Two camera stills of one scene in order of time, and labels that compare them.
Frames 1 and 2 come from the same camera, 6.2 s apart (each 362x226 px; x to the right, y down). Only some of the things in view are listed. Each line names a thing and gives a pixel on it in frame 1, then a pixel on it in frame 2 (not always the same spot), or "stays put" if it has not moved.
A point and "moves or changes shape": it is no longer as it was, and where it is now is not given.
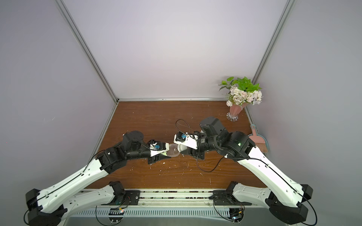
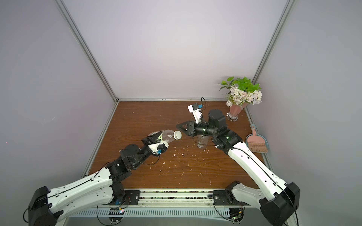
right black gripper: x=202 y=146 to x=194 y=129
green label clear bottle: x=172 y=151 to x=167 y=135
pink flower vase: x=233 y=116 stays put
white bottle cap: x=181 y=147 moves or changes shape
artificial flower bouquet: x=241 y=91 stays put
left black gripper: x=153 y=159 to x=149 y=140
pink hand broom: x=258 y=141 stays put
